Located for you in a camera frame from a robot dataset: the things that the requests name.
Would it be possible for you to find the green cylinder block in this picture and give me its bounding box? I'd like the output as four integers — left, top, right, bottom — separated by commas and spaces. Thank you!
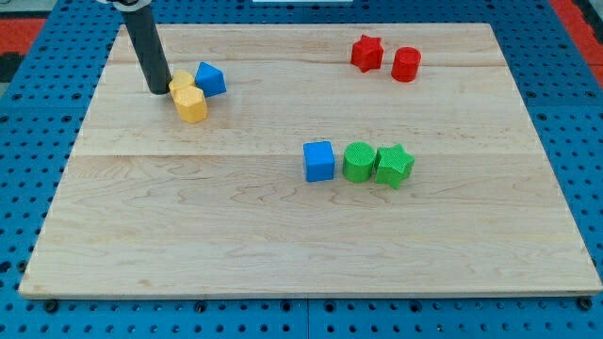
343, 141, 376, 184

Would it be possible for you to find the red cylinder block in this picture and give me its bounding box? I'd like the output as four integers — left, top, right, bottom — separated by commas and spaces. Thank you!
391, 46, 422, 82

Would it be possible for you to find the wooden board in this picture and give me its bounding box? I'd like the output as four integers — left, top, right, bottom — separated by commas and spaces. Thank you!
19, 24, 602, 299

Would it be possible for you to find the yellow pentagon block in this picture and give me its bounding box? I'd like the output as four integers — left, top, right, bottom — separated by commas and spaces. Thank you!
169, 70, 195, 92

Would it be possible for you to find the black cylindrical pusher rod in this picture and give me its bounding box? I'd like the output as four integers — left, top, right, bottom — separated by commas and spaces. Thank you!
120, 0, 171, 95

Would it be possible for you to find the blue triangle block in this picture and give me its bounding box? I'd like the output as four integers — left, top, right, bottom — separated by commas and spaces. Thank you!
194, 62, 227, 98

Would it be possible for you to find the green star block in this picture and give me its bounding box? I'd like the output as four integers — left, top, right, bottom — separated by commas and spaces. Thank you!
374, 144, 415, 189

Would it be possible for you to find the red star block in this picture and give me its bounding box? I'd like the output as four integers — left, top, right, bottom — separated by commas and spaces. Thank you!
350, 35, 384, 73

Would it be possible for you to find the yellow hexagon block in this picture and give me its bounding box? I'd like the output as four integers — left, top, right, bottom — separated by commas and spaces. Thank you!
173, 86, 207, 123

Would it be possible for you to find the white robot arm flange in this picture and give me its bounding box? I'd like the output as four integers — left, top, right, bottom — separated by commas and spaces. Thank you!
97, 0, 152, 12

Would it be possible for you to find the blue cube block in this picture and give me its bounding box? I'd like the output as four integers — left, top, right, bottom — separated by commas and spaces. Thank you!
302, 141, 335, 182

